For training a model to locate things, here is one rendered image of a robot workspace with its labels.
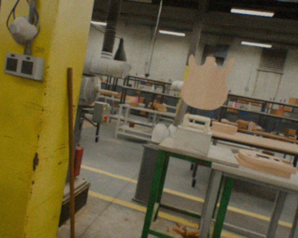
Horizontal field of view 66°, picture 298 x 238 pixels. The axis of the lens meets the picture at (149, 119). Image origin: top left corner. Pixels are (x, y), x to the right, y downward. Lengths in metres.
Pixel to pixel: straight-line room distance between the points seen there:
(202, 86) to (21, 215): 1.40
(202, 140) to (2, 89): 1.31
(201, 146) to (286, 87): 12.01
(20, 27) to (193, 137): 1.31
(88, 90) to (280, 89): 12.15
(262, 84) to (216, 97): 11.58
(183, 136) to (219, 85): 0.47
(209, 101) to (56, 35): 1.19
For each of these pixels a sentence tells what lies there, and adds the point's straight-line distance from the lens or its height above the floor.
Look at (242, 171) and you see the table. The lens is 1.81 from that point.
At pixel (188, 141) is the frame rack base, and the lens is 1.80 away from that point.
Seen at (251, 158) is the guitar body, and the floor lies 0.98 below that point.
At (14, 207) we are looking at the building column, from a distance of 1.24.
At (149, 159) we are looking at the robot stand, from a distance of 2.75.
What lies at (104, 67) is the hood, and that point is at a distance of 2.01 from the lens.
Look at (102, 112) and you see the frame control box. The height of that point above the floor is 1.03.
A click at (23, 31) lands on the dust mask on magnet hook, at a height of 1.46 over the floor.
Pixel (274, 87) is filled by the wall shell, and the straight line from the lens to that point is 13.49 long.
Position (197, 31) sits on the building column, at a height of 3.86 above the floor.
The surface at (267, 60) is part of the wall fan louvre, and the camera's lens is 13.53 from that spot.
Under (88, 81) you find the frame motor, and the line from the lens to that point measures 2.11.
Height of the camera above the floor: 1.32
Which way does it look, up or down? 6 degrees down
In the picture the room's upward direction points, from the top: 11 degrees clockwise
